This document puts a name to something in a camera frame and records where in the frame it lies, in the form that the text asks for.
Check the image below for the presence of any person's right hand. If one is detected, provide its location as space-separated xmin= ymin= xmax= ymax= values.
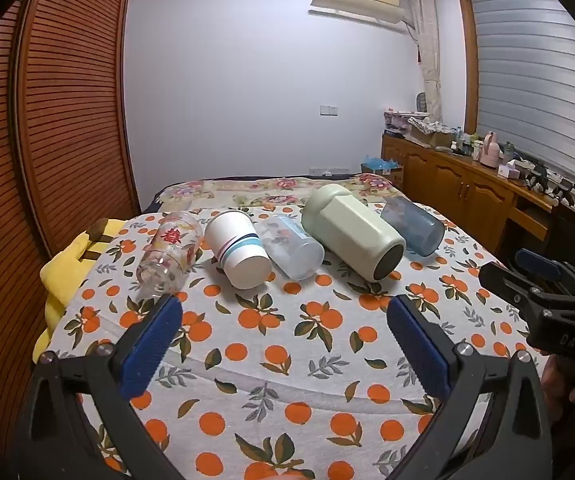
xmin=540 ymin=352 xmax=575 ymax=416

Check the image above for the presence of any beige tied curtain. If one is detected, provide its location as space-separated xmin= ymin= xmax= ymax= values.
xmin=407 ymin=0 xmax=443 ymax=123

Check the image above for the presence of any clear glass cup red print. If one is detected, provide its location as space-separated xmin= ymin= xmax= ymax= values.
xmin=136 ymin=211 xmax=204 ymax=297

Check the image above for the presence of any pink kettle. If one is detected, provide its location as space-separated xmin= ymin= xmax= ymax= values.
xmin=481 ymin=131 xmax=499 ymax=168

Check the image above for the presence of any orange fruit print blanket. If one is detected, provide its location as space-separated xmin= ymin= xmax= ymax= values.
xmin=32 ymin=202 xmax=551 ymax=480

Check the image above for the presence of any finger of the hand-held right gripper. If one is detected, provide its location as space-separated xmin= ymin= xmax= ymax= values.
xmin=478 ymin=261 xmax=548 ymax=318
xmin=514 ymin=248 xmax=575 ymax=286

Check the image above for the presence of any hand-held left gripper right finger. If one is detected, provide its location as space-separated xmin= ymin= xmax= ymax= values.
xmin=386 ymin=294 xmax=554 ymax=480

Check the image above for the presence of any floral bed sheet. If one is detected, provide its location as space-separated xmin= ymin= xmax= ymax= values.
xmin=140 ymin=172 xmax=408 ymax=213

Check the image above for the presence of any grey window blind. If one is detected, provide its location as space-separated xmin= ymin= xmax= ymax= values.
xmin=470 ymin=0 xmax=575 ymax=193

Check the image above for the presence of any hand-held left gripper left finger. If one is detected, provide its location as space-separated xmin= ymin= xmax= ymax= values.
xmin=15 ymin=294 xmax=183 ymax=480

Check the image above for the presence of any pink storage box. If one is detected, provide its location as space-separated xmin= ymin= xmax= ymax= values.
xmin=383 ymin=110 xmax=411 ymax=136

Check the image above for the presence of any wooden side cabinet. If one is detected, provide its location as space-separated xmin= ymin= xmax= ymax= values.
xmin=381 ymin=131 xmax=568 ymax=256

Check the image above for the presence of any yellow plush toy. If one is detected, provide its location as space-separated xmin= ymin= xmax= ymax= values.
xmin=32 ymin=218 xmax=128 ymax=363

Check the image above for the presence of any cardboard box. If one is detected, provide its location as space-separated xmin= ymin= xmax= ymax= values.
xmin=410 ymin=120 xmax=455 ymax=148

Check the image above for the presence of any white striped paper cup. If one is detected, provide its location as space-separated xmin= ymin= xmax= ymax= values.
xmin=204 ymin=210 xmax=272 ymax=291

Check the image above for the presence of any wooden louvred wardrobe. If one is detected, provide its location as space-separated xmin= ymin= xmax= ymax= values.
xmin=0 ymin=0 xmax=142 ymax=441

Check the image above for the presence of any pale green thermos cup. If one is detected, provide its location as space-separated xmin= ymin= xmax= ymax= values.
xmin=301 ymin=183 xmax=407 ymax=282

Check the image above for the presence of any blue tinted glass cup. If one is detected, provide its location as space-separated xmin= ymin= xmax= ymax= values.
xmin=380 ymin=196 xmax=445 ymax=257

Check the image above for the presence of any clear floral plastic cup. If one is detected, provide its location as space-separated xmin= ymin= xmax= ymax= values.
xmin=258 ymin=214 xmax=325 ymax=281

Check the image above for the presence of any blue plastic bag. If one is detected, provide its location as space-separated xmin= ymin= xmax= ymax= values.
xmin=361 ymin=156 xmax=401 ymax=176

